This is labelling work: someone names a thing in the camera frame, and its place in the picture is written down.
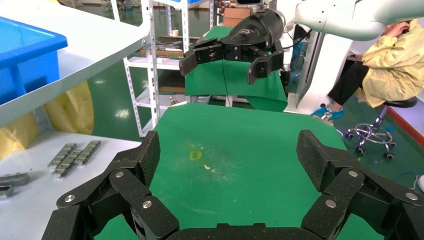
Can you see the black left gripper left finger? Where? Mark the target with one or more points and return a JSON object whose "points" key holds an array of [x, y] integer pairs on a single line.
{"points": [[129, 185]]}

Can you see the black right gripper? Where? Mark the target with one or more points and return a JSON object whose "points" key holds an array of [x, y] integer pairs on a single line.
{"points": [[255, 33]]}

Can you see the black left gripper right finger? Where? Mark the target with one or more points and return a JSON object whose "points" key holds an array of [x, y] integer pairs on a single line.
{"points": [[344, 185]]}

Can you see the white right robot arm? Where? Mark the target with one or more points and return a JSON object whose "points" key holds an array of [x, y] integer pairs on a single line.
{"points": [[341, 20]]}

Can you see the green table cloth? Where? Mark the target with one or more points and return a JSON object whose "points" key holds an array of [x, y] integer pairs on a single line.
{"points": [[238, 149], [212, 79]]}

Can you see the brown cardboard box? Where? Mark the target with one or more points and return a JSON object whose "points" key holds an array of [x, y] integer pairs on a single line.
{"points": [[235, 15]]}

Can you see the grey segmented metal bar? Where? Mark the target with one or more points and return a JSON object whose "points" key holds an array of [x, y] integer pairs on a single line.
{"points": [[66, 164], [87, 152], [63, 155], [13, 179]]}

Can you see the small white cup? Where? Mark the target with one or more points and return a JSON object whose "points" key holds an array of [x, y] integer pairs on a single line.
{"points": [[175, 32]]}

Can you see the metal table clamp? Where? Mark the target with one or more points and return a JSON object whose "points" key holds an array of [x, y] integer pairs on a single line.
{"points": [[172, 101], [327, 117]]}

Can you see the white slotted storage rack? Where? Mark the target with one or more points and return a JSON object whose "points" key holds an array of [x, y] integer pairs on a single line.
{"points": [[152, 82]]}

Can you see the white robot torso column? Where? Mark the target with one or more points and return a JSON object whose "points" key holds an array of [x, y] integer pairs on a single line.
{"points": [[318, 73]]}

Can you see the yellow plastic bag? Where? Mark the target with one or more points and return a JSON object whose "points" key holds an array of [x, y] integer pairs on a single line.
{"points": [[71, 109], [15, 136]]}

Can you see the black round swivel stool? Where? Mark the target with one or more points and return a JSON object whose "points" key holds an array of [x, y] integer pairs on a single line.
{"points": [[400, 102]]}

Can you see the person in yellow coat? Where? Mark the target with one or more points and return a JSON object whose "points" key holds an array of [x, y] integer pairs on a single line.
{"points": [[387, 73]]}

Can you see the blue plastic bin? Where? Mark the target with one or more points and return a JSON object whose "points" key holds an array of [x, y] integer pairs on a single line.
{"points": [[30, 49]]}

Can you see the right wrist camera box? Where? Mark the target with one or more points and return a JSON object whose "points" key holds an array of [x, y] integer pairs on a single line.
{"points": [[250, 1]]}

